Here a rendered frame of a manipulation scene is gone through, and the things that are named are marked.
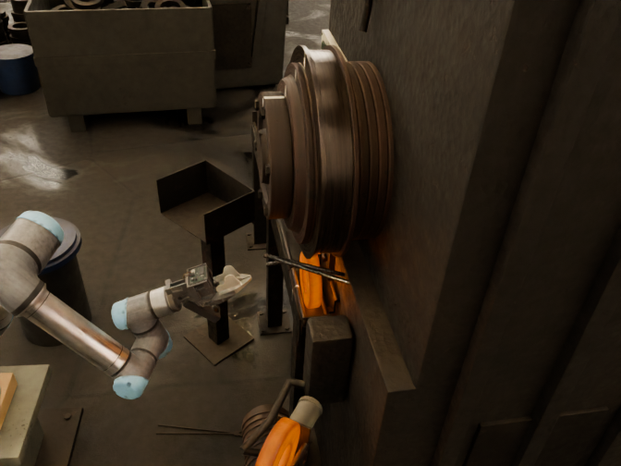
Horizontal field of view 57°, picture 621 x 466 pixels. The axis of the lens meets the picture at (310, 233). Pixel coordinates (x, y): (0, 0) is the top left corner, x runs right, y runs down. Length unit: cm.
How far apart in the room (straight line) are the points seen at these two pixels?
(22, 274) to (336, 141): 77
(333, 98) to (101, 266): 187
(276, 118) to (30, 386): 119
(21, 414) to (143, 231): 130
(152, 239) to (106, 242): 22
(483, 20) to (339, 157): 41
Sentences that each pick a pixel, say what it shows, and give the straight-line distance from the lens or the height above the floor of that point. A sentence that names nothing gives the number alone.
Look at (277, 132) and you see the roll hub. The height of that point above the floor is 122.
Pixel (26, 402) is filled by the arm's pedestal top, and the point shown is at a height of 30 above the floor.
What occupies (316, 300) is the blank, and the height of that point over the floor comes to 73.
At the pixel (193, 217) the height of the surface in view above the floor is 60.
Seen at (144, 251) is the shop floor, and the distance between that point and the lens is 284.
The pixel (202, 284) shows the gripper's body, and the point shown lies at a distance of 148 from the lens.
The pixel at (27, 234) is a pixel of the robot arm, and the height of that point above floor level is 92.
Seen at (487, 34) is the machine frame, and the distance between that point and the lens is 81.
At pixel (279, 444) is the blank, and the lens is 116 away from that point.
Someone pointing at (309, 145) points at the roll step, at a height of 123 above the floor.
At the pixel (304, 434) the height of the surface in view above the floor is 70.
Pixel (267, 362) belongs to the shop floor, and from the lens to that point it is 230.
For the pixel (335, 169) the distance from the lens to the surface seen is 110.
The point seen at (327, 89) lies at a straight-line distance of 114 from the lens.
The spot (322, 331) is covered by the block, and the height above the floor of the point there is 80.
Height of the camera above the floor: 176
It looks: 37 degrees down
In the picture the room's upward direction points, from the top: 4 degrees clockwise
